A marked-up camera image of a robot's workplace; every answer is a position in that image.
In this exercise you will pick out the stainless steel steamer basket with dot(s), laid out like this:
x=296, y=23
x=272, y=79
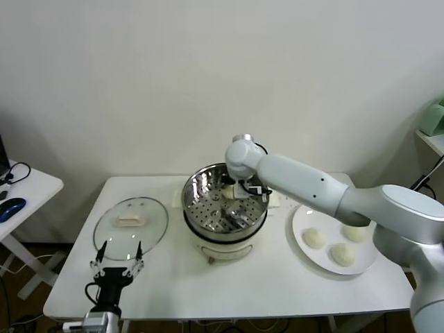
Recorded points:
x=204, y=211

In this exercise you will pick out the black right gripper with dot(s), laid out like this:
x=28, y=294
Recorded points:
x=229, y=180

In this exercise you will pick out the large white plate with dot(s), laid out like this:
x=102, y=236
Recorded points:
x=312, y=256

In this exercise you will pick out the round glass pot lid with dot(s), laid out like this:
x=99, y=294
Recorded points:
x=128, y=225

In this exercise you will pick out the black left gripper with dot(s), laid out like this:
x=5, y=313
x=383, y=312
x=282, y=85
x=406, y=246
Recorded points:
x=111, y=281

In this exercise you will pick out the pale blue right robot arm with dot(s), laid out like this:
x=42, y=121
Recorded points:
x=312, y=184

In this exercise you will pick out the white side table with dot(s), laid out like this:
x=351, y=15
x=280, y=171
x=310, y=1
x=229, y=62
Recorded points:
x=38, y=180

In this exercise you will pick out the blue computer mouse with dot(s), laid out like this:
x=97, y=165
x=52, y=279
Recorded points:
x=12, y=207

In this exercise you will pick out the white electric cooker base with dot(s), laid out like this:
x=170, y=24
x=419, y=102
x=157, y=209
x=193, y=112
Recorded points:
x=225, y=248

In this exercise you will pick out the mint green box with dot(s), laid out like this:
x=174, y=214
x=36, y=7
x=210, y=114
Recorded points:
x=435, y=118

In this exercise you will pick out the white steamed baozi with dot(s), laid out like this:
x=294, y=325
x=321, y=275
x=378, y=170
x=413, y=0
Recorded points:
x=354, y=234
x=228, y=192
x=342, y=255
x=315, y=238

